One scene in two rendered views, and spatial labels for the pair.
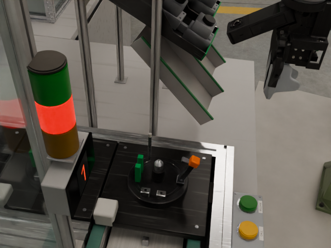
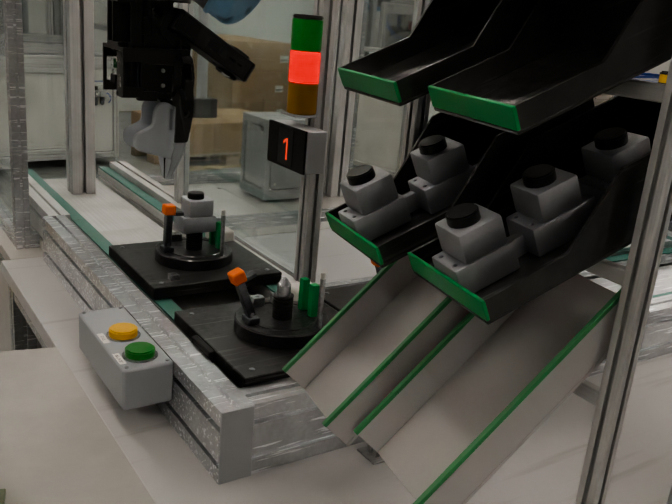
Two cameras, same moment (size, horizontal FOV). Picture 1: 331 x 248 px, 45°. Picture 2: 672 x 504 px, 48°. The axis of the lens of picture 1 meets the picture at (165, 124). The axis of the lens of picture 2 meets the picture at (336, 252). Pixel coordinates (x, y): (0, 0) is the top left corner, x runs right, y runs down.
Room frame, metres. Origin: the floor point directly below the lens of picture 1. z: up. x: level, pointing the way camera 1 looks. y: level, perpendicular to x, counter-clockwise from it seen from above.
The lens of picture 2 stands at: (1.41, -0.61, 1.43)
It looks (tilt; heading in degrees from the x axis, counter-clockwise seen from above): 18 degrees down; 139
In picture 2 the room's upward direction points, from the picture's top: 5 degrees clockwise
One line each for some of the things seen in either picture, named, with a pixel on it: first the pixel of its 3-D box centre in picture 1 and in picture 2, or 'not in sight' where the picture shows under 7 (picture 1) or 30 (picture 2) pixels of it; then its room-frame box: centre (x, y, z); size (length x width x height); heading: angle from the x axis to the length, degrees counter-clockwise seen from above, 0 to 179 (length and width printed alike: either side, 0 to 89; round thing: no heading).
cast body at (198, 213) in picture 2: not in sight; (200, 210); (0.25, 0.06, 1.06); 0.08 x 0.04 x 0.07; 83
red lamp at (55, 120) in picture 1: (55, 109); (304, 66); (0.41, 0.15, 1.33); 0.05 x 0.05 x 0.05
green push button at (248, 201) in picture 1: (248, 204); (140, 353); (0.55, -0.20, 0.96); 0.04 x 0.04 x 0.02
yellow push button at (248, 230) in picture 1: (248, 231); (123, 334); (0.48, -0.19, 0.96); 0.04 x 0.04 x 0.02
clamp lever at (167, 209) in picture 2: not in sight; (172, 225); (0.25, 0.01, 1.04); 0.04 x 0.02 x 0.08; 84
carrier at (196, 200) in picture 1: (157, 171); (283, 302); (0.59, 0.01, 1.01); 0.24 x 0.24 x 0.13; 84
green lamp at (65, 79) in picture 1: (49, 80); (306, 34); (0.41, 0.15, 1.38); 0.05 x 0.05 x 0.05
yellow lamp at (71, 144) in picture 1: (60, 135); (302, 97); (0.41, 0.15, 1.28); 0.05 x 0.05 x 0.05
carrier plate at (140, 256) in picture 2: not in sight; (193, 263); (0.25, 0.05, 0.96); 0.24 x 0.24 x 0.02; 84
